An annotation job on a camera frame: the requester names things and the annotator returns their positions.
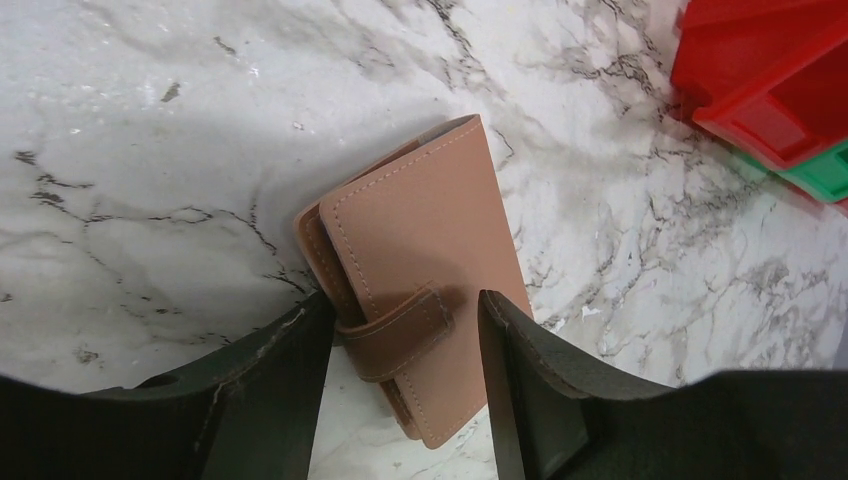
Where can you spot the left red plastic bin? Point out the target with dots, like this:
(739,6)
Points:
(769,77)

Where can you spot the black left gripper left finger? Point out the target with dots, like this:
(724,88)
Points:
(245,411)

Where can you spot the tan leather card holder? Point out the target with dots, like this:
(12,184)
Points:
(403,250)

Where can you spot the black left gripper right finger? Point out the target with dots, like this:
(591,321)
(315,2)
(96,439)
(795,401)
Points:
(557,412)

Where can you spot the green plastic bin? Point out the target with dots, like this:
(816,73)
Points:
(824,176)

